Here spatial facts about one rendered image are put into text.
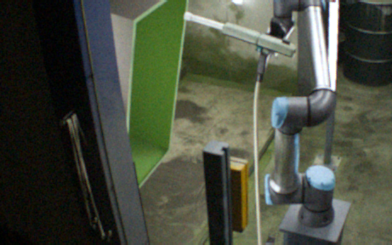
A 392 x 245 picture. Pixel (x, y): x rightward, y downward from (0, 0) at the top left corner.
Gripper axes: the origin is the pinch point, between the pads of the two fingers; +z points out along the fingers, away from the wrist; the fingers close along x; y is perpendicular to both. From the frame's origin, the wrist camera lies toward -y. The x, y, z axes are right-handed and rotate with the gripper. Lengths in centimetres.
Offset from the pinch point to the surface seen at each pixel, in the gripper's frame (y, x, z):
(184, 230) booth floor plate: 163, 32, -36
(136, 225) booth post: 63, 23, 57
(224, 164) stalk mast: -5, -12, 80
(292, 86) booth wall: 147, 13, -220
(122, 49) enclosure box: 23, 65, -1
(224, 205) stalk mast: 9, -15, 80
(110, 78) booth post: -3, 37, 57
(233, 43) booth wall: 127, 74, -223
